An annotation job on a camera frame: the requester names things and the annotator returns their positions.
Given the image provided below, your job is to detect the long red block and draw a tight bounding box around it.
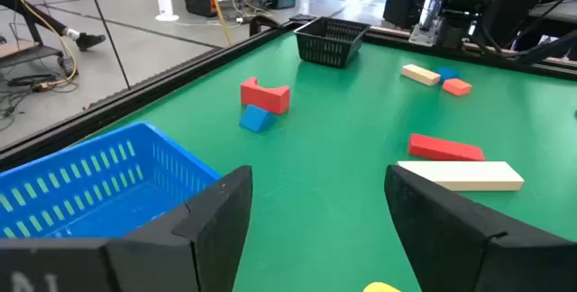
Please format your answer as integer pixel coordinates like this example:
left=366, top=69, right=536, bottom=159
left=408, top=132, right=486, bottom=162

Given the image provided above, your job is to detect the yellow hanging cable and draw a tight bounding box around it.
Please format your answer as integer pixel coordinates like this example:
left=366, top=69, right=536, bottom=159
left=203, top=0, right=234, bottom=48

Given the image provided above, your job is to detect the black plastic basket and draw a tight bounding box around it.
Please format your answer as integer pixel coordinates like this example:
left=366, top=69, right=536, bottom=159
left=293, top=15, right=371, bottom=69

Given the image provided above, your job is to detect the person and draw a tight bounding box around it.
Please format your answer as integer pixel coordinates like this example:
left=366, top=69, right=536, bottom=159
left=0, top=0, right=107, bottom=52

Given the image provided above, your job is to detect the wooden side board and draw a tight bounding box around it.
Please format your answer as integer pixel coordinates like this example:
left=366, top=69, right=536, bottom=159
left=373, top=25, right=577, bottom=66

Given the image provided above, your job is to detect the black cabinet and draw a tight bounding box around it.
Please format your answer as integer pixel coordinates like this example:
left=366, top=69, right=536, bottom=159
left=381, top=0, right=427, bottom=30

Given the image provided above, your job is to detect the blue plastic basket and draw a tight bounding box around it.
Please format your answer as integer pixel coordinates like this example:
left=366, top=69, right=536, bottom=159
left=0, top=120, right=222, bottom=242

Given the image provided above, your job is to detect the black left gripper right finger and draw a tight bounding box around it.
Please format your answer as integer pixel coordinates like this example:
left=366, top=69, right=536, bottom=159
left=383, top=163, right=577, bottom=292

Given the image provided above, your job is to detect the yellow plastic basket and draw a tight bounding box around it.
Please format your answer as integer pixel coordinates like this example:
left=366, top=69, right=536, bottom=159
left=362, top=281, right=402, bottom=292

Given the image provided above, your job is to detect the black wheeled cart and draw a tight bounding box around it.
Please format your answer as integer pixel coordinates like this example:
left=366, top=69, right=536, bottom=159
left=0, top=0, right=78, bottom=79

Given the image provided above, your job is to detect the black cable loop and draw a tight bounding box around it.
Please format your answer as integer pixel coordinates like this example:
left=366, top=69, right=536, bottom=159
left=248, top=14, right=284, bottom=37

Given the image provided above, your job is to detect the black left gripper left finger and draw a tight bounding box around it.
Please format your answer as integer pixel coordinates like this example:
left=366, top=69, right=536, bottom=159
left=0, top=164, right=254, bottom=292

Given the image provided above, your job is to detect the light red cube block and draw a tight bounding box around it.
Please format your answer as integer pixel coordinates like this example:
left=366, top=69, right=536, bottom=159
left=441, top=78, right=473, bottom=97

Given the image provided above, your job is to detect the yellow floor cable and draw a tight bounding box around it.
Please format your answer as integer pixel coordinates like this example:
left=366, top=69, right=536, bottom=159
left=13, top=0, right=80, bottom=94

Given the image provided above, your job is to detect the blue triangular block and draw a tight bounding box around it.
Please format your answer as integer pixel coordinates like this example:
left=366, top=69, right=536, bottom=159
left=238, top=104, right=277, bottom=133

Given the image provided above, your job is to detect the long natural wood block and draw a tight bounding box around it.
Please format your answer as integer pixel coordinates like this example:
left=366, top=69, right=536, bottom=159
left=396, top=160, right=526, bottom=193

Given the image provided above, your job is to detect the small blue block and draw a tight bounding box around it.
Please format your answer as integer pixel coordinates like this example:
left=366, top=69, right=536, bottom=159
left=435, top=67, right=461, bottom=82

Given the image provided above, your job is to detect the dark red arch block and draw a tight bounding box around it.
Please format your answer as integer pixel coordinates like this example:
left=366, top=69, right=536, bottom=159
left=240, top=77, right=291, bottom=115

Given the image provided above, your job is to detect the small natural wood block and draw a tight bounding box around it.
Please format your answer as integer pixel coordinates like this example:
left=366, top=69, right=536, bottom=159
left=400, top=63, right=442, bottom=87

